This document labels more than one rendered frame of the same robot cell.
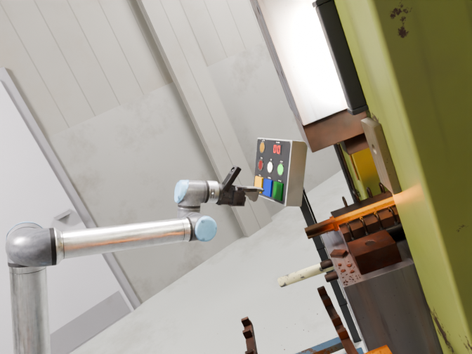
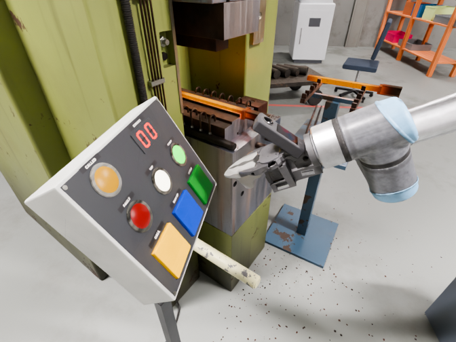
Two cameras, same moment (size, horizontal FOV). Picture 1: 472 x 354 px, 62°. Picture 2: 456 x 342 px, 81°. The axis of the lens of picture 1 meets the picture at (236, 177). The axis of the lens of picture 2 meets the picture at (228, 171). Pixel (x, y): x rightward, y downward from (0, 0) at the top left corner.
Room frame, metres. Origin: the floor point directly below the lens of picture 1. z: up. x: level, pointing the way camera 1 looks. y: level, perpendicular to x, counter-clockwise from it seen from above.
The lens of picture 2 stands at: (2.04, 0.16, 1.43)
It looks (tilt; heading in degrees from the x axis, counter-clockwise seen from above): 36 degrees down; 208
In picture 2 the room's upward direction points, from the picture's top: straight up
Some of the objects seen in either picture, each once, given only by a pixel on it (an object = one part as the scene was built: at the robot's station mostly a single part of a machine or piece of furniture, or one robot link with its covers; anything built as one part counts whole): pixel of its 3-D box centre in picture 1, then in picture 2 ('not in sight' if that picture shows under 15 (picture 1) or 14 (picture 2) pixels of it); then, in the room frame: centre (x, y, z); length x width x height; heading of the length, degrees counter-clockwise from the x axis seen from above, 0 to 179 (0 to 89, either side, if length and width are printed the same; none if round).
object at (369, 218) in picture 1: (400, 206); (199, 111); (1.16, -0.45, 0.96); 0.42 x 0.20 x 0.09; 82
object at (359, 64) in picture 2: not in sight; (363, 61); (-2.15, 0.01, 0.48); 0.56 x 0.54 x 0.97; 109
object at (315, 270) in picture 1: (325, 266); (205, 250); (1.54, -0.20, 0.62); 0.44 x 0.05 x 0.05; 82
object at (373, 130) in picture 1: (381, 155); (258, 20); (0.86, -0.33, 1.27); 0.09 x 0.02 x 0.17; 172
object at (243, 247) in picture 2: not in sight; (211, 220); (1.10, -0.45, 0.23); 0.56 x 0.38 x 0.47; 82
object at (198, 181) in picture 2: (279, 191); (199, 184); (1.62, -0.15, 1.01); 0.07 x 0.05 x 0.07; 17
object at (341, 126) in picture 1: (367, 105); (192, 13); (1.16, -0.45, 1.32); 0.42 x 0.20 x 0.10; 82
